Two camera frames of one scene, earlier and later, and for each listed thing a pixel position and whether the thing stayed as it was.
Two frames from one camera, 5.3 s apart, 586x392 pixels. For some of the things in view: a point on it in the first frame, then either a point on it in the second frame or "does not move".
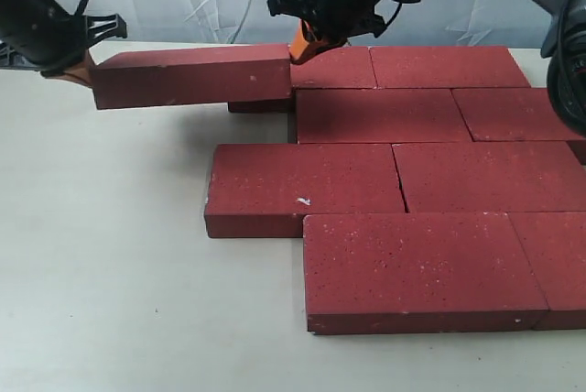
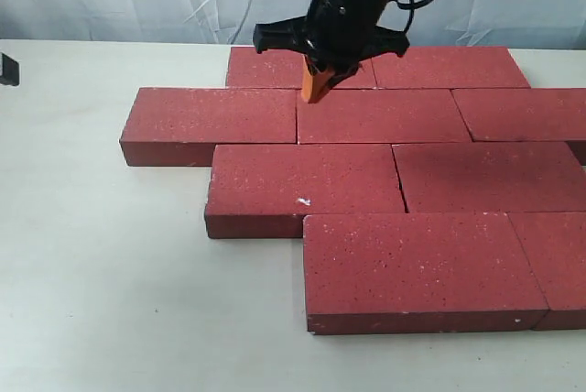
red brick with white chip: x=265 y=190 does not move
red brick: x=554 y=243 does not move
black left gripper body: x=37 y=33 → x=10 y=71
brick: x=197 y=77 → x=178 y=126
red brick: x=341 y=115 does not move
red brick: x=446 y=67 does not move
